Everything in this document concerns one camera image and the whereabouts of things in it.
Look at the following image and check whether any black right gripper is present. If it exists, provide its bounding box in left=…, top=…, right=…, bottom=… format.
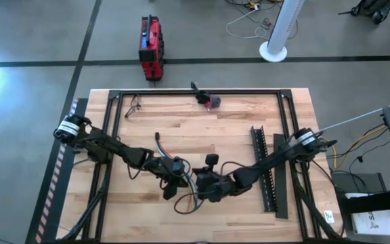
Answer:
left=194, top=153, right=237, bottom=203

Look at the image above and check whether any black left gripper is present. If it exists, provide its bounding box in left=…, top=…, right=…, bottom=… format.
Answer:
left=147, top=156, right=190, bottom=201

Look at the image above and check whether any multicoloured wire bundle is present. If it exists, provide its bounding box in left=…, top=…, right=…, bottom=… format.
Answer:
left=156, top=138, right=201, bottom=209

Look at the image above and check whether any black slotted cable raceway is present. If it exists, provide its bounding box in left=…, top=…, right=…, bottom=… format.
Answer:
left=250, top=125, right=279, bottom=214

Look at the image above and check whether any black raceway cover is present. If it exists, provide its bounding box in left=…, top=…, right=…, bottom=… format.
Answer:
left=272, top=133, right=289, bottom=220

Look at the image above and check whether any red and black tool case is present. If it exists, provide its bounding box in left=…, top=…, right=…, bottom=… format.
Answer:
left=137, top=14, right=165, bottom=83

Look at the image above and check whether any white table sticker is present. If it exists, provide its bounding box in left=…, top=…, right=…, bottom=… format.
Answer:
left=324, top=209, right=337, bottom=225

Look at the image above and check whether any black floor box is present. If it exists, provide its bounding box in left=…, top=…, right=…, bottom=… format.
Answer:
left=330, top=171, right=385, bottom=197

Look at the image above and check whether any white pole with base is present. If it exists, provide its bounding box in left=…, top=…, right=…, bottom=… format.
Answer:
left=259, top=0, right=306, bottom=64

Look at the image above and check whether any black horizontal bar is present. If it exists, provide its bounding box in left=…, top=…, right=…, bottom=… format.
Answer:
left=338, top=186, right=390, bottom=216

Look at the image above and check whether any white paper sheet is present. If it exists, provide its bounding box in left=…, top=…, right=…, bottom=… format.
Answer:
left=345, top=192, right=390, bottom=238

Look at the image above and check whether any black wheeled cart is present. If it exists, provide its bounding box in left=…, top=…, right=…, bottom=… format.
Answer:
left=337, top=0, right=390, bottom=25

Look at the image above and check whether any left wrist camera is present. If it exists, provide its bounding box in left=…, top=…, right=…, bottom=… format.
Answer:
left=172, top=157, right=186, bottom=175

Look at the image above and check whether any black aluminium rig frame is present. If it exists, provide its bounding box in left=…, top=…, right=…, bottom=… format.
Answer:
left=55, top=88, right=348, bottom=244

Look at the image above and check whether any thin black cable loop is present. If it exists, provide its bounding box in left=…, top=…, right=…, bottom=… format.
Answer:
left=124, top=94, right=143, bottom=120

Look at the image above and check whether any yellow floor cable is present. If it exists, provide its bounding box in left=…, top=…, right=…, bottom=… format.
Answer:
left=320, top=124, right=389, bottom=169

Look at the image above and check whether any white cord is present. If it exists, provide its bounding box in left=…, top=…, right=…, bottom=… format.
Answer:
left=318, top=97, right=390, bottom=132

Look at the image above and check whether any white floor cable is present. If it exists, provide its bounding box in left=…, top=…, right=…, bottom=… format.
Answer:
left=225, top=5, right=271, bottom=40

